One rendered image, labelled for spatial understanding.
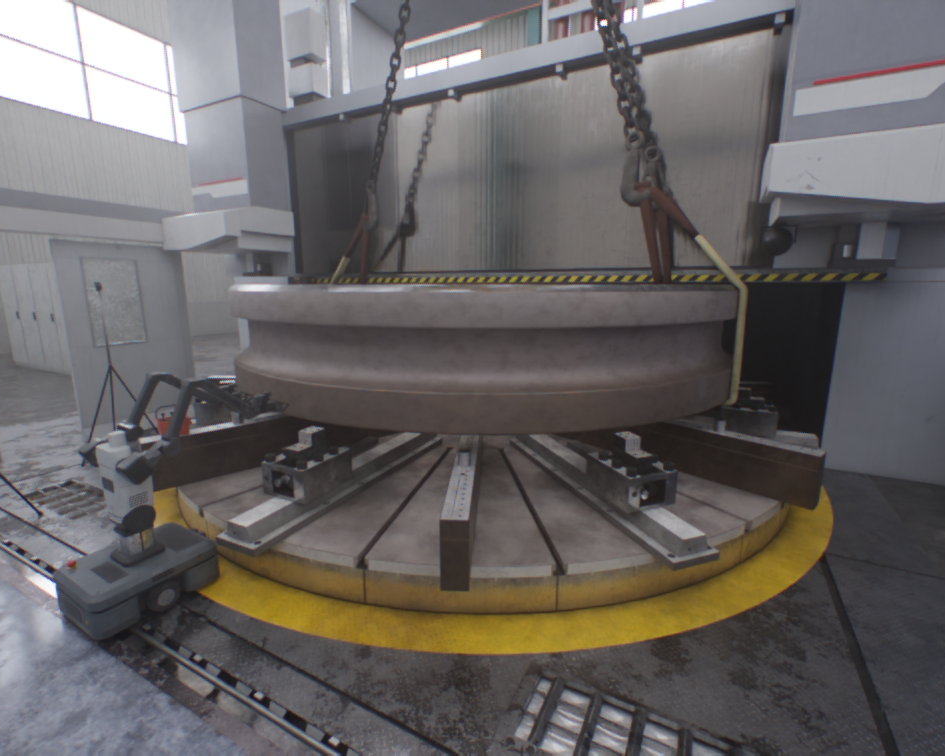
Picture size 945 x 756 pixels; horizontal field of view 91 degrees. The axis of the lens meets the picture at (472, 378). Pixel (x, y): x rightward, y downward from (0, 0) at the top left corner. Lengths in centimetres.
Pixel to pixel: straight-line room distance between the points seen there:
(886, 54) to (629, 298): 209
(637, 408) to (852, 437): 291
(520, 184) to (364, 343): 340
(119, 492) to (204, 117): 517
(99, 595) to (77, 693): 42
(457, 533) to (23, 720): 193
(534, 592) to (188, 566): 196
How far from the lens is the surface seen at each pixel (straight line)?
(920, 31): 426
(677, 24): 579
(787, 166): 356
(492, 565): 265
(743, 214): 542
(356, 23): 992
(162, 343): 724
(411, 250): 661
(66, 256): 685
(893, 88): 415
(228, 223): 617
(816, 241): 452
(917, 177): 364
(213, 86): 714
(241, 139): 668
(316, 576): 305
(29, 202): 665
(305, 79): 821
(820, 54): 418
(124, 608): 319
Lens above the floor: 176
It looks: 11 degrees down
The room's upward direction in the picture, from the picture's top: straight up
